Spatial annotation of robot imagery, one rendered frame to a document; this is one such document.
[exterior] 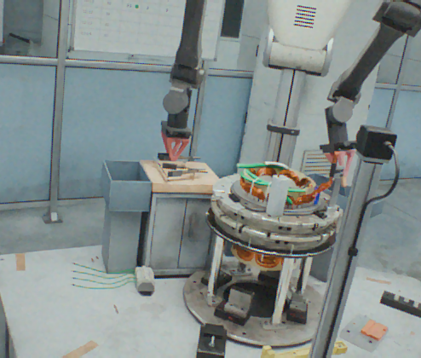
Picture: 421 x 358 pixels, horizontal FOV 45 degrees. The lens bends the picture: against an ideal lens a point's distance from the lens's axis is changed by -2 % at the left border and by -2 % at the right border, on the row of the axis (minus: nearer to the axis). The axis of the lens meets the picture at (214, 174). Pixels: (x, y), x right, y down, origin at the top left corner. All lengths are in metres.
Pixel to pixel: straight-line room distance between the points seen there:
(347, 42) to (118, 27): 1.52
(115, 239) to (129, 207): 0.11
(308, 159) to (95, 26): 1.69
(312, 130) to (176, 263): 2.35
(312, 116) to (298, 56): 2.01
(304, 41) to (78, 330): 1.04
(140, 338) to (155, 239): 0.30
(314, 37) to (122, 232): 0.81
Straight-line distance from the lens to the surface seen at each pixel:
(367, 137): 0.75
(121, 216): 1.41
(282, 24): 1.64
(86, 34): 3.30
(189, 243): 1.46
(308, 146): 3.69
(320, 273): 1.63
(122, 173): 1.51
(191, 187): 1.38
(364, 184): 0.77
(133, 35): 3.39
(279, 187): 1.15
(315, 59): 1.65
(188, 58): 1.37
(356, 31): 3.74
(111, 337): 1.25
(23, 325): 1.29
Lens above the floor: 1.53
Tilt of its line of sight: 18 degrees down
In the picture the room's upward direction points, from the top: 9 degrees clockwise
